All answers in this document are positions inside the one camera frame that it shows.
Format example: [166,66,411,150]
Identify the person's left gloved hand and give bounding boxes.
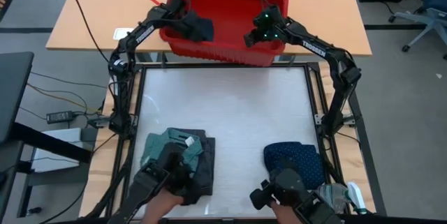
[159,142,203,207]

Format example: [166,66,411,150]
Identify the green patterned shorts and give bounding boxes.
[140,128,205,177]

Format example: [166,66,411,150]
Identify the person's right forearm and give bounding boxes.
[270,201,302,224]

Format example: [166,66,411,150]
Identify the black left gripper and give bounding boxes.
[170,0,203,40]

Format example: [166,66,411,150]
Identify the clear spray bottle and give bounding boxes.
[316,181,367,216]

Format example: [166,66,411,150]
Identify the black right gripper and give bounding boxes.
[243,5,288,49]

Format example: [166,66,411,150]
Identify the person's right gloved hand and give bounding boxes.
[249,160,311,211]

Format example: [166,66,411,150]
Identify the navy patterned garment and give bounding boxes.
[263,142,326,191]

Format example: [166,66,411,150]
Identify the red plastic bin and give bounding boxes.
[159,0,292,68]

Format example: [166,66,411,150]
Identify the light wooden desk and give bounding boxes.
[45,0,373,57]

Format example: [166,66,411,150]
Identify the black flat screen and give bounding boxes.
[0,52,35,144]

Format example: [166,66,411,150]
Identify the black stand bar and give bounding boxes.
[10,122,94,164]

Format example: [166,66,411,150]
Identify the long black cable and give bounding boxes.
[62,0,113,68]

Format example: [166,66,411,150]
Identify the dark grey shorts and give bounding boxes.
[167,128,217,197]

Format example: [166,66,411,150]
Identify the person's gloved hand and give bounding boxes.
[159,142,203,207]
[249,160,311,211]

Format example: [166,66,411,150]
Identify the small blue cloth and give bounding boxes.
[190,17,215,43]

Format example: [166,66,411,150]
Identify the white box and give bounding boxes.
[31,128,87,173]

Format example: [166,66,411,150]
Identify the black aluminium table frame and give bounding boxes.
[83,61,353,220]

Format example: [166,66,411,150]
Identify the person's left forearm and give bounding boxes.
[141,188,185,224]

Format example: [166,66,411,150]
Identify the blue office chair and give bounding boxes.
[388,0,447,61]

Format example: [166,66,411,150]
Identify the black power adapter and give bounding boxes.
[46,111,74,124]

